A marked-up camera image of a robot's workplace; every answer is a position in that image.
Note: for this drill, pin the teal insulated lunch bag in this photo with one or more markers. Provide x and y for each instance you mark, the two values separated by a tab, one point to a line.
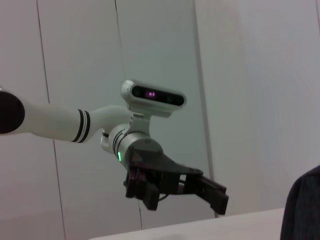
301	205

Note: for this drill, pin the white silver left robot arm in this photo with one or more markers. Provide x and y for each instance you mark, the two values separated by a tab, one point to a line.
75	125

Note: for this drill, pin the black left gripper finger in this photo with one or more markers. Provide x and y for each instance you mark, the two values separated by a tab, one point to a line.
141	192
208	192

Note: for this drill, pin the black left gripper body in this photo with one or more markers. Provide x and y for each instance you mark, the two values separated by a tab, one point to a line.
152	165

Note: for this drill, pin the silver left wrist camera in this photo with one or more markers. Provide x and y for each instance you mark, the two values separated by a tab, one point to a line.
152	100

